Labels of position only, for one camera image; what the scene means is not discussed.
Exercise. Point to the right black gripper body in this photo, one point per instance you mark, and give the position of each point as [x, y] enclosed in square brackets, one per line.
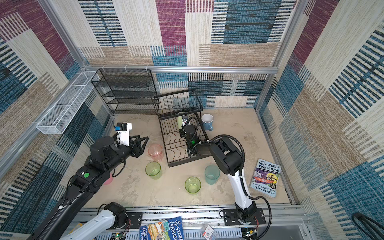
[186, 131]

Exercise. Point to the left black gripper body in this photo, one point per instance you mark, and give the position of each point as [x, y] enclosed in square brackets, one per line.
[134, 152]

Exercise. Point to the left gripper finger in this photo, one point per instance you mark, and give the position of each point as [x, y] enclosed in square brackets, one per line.
[143, 145]
[138, 138]

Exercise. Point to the light green ceramic mug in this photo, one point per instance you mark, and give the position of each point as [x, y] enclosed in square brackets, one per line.
[179, 121]

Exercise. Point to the clear pink plastic cup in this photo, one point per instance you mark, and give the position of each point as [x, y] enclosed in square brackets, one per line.
[156, 152]

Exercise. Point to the clear green plastic cup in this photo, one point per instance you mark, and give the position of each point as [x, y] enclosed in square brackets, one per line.
[154, 170]
[192, 185]

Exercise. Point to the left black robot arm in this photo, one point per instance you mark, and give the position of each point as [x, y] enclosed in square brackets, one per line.
[106, 154]

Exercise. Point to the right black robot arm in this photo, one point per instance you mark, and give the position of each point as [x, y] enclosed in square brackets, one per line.
[229, 156]

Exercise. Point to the black two-tier dish rack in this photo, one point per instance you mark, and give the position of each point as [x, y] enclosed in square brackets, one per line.
[168, 107]

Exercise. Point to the blue speckled ceramic mug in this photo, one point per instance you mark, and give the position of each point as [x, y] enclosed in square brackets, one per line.
[207, 121]

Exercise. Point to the opaque pink plastic cup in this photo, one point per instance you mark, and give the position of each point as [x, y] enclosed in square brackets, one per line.
[109, 180]

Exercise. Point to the black mesh shelf unit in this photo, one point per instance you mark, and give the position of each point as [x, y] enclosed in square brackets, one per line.
[126, 91]

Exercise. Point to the translucent teal plastic cup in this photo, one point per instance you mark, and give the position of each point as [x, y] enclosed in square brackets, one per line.
[212, 174]

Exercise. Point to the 91-storey treehouse book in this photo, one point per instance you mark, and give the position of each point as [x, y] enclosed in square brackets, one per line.
[171, 229]

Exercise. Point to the yellow patterned card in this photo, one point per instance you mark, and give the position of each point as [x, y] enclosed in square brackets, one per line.
[79, 225]

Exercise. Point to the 143-storey treehouse book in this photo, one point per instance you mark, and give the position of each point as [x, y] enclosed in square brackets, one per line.
[265, 178]

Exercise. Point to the small clear plastic packet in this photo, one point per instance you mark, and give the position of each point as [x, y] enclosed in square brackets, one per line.
[208, 233]

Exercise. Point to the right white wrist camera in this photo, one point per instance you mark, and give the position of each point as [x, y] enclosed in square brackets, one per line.
[185, 120]

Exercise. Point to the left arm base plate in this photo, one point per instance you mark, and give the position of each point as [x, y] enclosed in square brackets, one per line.
[128, 220]

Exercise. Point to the white wire wall basket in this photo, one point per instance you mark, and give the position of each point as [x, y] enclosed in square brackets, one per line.
[57, 119]

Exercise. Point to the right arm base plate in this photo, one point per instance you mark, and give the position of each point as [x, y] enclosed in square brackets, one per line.
[231, 217]

